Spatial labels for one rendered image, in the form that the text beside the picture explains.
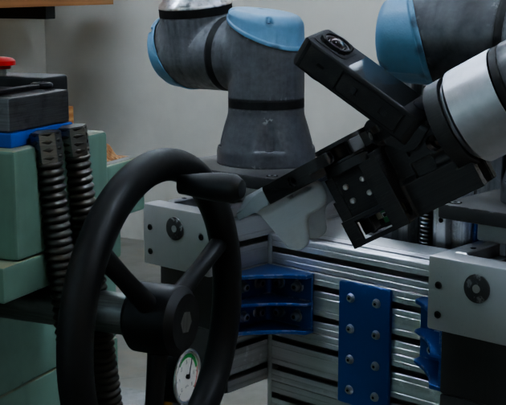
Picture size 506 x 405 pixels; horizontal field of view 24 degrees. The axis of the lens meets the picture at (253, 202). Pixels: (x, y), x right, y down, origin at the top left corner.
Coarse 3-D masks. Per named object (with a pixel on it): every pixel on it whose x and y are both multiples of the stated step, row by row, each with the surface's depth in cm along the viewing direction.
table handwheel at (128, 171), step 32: (160, 160) 95; (192, 160) 99; (128, 192) 90; (96, 224) 88; (224, 224) 107; (96, 256) 87; (224, 256) 109; (64, 288) 87; (96, 288) 87; (128, 288) 93; (160, 288) 98; (192, 288) 102; (224, 288) 109; (32, 320) 103; (64, 320) 86; (96, 320) 100; (128, 320) 97; (160, 320) 96; (192, 320) 99; (224, 320) 110; (64, 352) 86; (160, 352) 97; (224, 352) 109; (64, 384) 86; (160, 384) 99; (224, 384) 109
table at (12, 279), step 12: (132, 156) 130; (108, 168) 123; (120, 168) 125; (108, 180) 123; (144, 204) 131; (0, 264) 93; (12, 264) 93; (24, 264) 94; (36, 264) 96; (0, 276) 92; (12, 276) 93; (24, 276) 94; (36, 276) 96; (48, 276) 98; (0, 288) 92; (12, 288) 93; (24, 288) 94; (36, 288) 96; (0, 300) 92; (12, 300) 93
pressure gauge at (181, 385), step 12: (168, 360) 128; (180, 360) 128; (192, 360) 131; (168, 372) 127; (180, 372) 128; (192, 372) 131; (168, 384) 127; (180, 384) 128; (192, 384) 131; (168, 396) 128; (180, 396) 129
